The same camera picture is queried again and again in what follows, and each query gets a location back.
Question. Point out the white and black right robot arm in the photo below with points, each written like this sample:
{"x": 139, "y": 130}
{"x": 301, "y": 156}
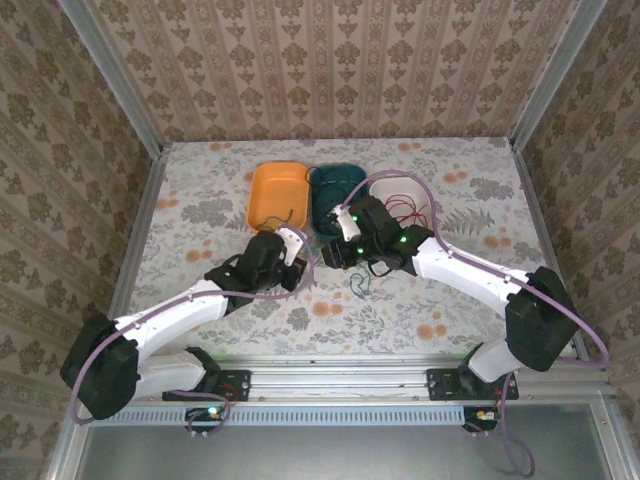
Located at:
{"x": 465, "y": 270}

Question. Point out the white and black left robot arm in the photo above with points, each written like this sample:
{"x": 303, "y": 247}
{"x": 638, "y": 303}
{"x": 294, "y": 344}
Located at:
{"x": 180, "y": 322}

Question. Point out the white plastic tray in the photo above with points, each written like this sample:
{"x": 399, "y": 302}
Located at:
{"x": 400, "y": 185}

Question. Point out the teal plastic tray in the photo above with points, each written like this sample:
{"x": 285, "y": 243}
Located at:
{"x": 350, "y": 175}

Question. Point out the orange plastic tray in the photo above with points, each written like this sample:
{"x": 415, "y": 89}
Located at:
{"x": 277, "y": 190}

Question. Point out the floral tablecloth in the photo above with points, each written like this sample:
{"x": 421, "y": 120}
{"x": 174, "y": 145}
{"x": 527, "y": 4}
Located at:
{"x": 400, "y": 320}

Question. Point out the aluminium front rail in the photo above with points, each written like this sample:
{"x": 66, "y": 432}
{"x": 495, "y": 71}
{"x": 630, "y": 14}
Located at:
{"x": 340, "y": 377}

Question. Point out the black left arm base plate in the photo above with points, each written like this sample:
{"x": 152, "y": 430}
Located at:
{"x": 235, "y": 385}

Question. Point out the aluminium side rail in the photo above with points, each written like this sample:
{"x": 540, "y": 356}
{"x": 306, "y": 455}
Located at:
{"x": 535, "y": 200}
{"x": 132, "y": 260}

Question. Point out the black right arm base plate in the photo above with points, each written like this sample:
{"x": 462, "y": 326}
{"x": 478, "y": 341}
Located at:
{"x": 442, "y": 384}

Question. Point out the aluminium frame post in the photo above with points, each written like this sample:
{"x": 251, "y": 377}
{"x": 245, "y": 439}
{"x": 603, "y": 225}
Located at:
{"x": 560, "y": 70}
{"x": 112, "y": 80}

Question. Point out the aluminium frame beam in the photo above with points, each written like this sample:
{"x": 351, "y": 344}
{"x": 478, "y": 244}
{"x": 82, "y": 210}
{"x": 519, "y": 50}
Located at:
{"x": 65, "y": 455}
{"x": 615, "y": 435}

